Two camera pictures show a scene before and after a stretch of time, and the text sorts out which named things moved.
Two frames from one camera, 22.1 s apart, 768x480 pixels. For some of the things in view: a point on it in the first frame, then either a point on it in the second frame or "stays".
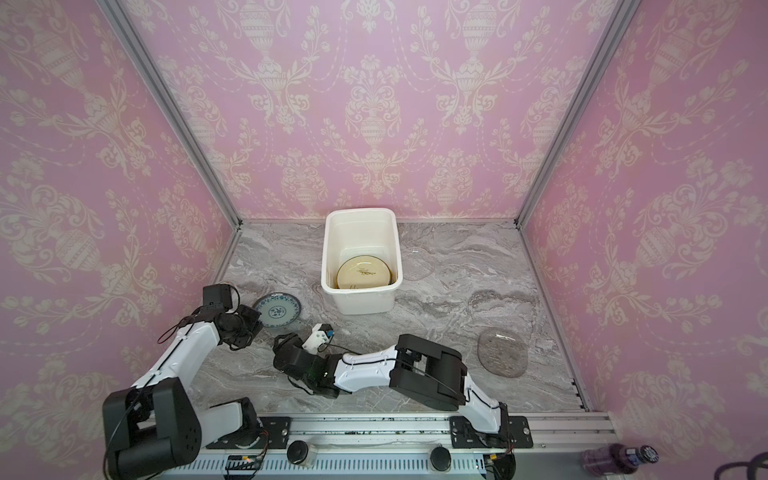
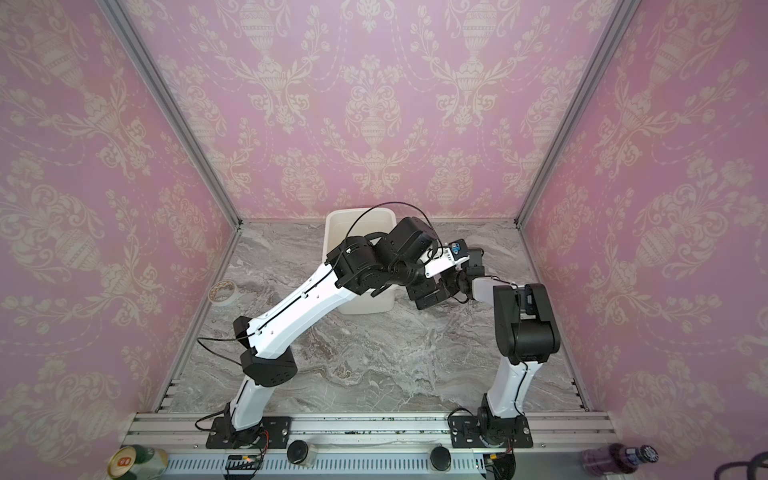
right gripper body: [285, 352] -> [475, 282]
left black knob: [297, 452] stays
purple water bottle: [617, 459] stays
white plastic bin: [356, 232] stays
